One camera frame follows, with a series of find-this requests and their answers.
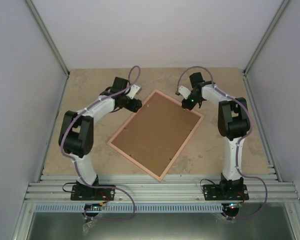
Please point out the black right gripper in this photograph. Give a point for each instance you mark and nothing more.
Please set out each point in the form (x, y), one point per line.
(189, 106)

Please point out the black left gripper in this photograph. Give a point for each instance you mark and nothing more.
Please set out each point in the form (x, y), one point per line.
(135, 106)

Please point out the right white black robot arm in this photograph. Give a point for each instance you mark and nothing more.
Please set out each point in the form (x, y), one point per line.
(233, 124)

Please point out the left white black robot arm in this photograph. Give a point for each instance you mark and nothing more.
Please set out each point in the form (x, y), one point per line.
(76, 138)

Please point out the left controller circuit board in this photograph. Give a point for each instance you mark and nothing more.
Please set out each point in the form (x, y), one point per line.
(95, 206)

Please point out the controller circuit board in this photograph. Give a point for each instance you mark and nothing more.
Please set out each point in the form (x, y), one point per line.
(234, 205)
(95, 206)

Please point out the right controller circuit board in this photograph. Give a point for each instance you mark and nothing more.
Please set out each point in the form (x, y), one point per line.
(234, 205)

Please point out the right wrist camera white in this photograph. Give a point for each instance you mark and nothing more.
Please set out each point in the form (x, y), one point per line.
(183, 91)

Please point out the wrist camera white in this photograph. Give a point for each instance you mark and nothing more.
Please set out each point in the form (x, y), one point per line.
(134, 90)
(183, 91)

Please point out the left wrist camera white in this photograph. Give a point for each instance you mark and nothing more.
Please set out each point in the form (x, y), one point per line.
(134, 90)

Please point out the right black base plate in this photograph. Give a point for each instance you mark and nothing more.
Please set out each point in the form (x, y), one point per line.
(213, 192)

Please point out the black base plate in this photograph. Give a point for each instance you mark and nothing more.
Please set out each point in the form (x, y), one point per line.
(82, 192)
(213, 192)

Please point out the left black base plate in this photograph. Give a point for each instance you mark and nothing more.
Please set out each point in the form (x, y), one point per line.
(82, 192)

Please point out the aluminium rail base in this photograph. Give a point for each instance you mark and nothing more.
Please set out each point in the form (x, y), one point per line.
(174, 188)

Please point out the right aluminium corner post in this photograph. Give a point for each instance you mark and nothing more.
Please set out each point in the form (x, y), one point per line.
(267, 34)

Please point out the aluminium corner post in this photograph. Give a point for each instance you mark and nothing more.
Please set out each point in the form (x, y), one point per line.
(46, 35)
(267, 34)

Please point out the left aluminium corner post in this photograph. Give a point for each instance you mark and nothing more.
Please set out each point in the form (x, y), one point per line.
(46, 35)

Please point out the slotted grey cable duct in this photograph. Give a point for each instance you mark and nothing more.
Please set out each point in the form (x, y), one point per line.
(130, 208)

